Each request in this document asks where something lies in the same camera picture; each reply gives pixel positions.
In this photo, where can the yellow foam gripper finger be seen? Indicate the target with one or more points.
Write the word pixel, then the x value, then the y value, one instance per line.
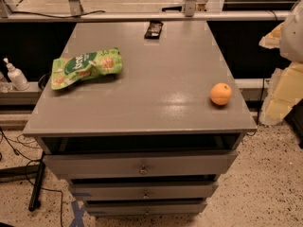
pixel 272 39
pixel 284 92

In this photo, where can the green rice chip bag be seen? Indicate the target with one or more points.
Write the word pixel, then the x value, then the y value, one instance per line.
pixel 66 72

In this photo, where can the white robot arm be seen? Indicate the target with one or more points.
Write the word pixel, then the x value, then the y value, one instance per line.
pixel 291 39

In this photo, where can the orange fruit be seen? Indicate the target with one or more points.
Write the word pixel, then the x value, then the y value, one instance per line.
pixel 220 94

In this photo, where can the black snack bar wrapper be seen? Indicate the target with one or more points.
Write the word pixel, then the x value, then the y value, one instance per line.
pixel 154 30

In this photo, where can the grey drawer cabinet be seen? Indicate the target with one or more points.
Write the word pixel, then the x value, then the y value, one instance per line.
pixel 159 103

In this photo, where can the bottom grey drawer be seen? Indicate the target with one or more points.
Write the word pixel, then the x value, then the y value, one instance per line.
pixel 146 208

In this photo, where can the grey drawer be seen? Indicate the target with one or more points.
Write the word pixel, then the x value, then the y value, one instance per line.
pixel 151 164
pixel 146 208
pixel 142 191

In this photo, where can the middle grey drawer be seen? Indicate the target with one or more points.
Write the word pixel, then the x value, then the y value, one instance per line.
pixel 142 191

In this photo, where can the top grey drawer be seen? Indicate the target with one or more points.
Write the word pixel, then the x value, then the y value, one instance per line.
pixel 151 164

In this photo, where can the blue tape cross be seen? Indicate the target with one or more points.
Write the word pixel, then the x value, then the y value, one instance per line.
pixel 80 217

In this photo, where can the white pump bottle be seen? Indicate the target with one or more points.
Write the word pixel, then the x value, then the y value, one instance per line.
pixel 16 76

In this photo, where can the black metal stand leg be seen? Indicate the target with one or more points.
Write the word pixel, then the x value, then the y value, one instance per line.
pixel 37 185

